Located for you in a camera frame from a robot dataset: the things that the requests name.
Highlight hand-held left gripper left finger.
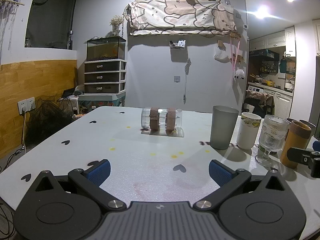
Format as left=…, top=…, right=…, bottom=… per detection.
left=24, top=159, right=127, bottom=210

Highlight white power cable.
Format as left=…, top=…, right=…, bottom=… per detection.
left=15, top=110, right=27, bottom=155

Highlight white plastic drawer unit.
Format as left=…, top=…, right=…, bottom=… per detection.
left=84, top=59, right=127, bottom=94

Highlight white wall socket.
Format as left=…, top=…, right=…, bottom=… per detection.
left=17, top=96, right=36, bottom=115

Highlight white kitchen wall cabinets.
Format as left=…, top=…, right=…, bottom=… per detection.
left=249, top=26, right=296, bottom=58

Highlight pink ribbon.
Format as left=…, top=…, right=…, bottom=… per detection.
left=231, top=36, right=241, bottom=77

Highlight clear cup with brown bands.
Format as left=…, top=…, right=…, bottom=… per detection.
left=141, top=107, right=183, bottom=132

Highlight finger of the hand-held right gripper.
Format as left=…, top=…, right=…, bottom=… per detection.
left=287, top=141, right=320, bottom=178

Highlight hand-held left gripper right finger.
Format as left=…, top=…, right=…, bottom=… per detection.
left=193, top=159, right=293, bottom=210

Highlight ribbed glass goblet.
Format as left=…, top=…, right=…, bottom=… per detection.
left=255, top=114, right=290, bottom=167

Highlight white washing machine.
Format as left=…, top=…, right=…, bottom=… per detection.
left=246, top=85, right=266, bottom=96

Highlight vase of dried flowers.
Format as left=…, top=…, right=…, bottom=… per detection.
left=110, top=15, right=124, bottom=37

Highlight dark window blind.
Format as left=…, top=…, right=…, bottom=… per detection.
left=24, top=0, right=82, bottom=50

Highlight glass fish tank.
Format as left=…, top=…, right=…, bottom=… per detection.
left=86, top=36, right=126, bottom=62

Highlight black floor cables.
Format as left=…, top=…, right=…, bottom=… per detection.
left=0, top=197, right=18, bottom=240

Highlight cartoon printed cloth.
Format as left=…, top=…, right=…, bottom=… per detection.
left=127, top=0, right=235, bottom=36

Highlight black netting pile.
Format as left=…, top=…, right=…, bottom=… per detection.
left=27, top=94, right=75, bottom=147

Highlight hanging grey cord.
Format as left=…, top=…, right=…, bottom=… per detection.
left=183, top=58, right=192, bottom=104

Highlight amber cup with cork sleeve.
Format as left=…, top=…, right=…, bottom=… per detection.
left=279, top=121, right=312, bottom=169

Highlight grey plastic cup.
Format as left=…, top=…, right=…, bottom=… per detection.
left=210, top=105, right=240, bottom=150

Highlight white patterned mug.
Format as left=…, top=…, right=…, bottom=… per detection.
left=236, top=112, right=262, bottom=150

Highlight hanging white bag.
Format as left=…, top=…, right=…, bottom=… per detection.
left=214, top=47, right=230, bottom=62

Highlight white macrame wall hanging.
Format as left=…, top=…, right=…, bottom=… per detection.
left=0, top=0, right=25, bottom=55

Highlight chair with draped clothes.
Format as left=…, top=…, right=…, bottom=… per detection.
left=242, top=89, right=275, bottom=118

